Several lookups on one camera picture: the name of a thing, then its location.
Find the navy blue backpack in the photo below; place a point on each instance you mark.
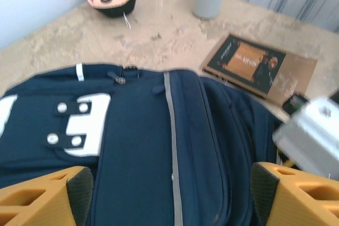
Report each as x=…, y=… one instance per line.
x=137, y=144

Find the black card pack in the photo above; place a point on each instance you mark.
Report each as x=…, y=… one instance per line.
x=291, y=104

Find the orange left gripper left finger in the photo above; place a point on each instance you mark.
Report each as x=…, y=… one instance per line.
x=39, y=202

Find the brown and black book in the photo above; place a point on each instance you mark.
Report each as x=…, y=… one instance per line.
x=254, y=64

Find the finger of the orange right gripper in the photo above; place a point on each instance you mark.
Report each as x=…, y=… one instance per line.
x=286, y=161

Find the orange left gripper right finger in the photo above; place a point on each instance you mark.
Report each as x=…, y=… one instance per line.
x=304, y=202

